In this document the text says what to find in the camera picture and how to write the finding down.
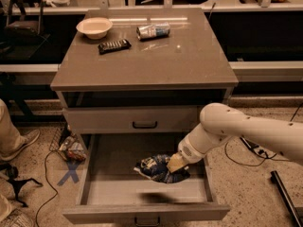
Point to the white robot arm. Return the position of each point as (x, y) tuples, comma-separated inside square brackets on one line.
[(219, 123)]

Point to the black candy bar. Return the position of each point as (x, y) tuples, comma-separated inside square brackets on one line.
[(113, 46)]

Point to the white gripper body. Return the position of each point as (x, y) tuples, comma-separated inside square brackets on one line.
[(188, 150)]

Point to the blue chip bag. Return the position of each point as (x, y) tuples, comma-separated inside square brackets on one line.
[(155, 168)]

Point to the blue tape cross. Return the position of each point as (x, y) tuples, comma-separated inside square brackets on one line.
[(71, 173)]

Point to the closed grey upper drawer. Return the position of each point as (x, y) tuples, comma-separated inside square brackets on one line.
[(132, 119)]

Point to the black tripod foot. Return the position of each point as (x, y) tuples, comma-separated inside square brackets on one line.
[(10, 173)]

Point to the person leg with shoe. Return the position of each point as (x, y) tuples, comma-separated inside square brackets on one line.
[(12, 142)]

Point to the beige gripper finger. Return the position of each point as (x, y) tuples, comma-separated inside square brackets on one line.
[(176, 162)]

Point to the snack bags in basket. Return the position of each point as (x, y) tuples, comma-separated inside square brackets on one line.
[(72, 150)]

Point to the black pole on floor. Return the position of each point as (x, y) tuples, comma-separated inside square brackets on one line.
[(296, 213)]

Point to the silver blue soda can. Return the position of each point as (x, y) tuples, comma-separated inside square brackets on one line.
[(153, 31)]

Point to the grey drawer cabinet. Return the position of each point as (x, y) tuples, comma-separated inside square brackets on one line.
[(186, 68)]

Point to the white bowl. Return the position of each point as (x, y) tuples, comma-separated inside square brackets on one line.
[(94, 28)]

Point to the black chair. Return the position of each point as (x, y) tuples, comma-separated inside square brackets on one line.
[(22, 37)]

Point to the open grey bottom drawer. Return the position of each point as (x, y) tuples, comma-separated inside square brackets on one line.
[(112, 192)]

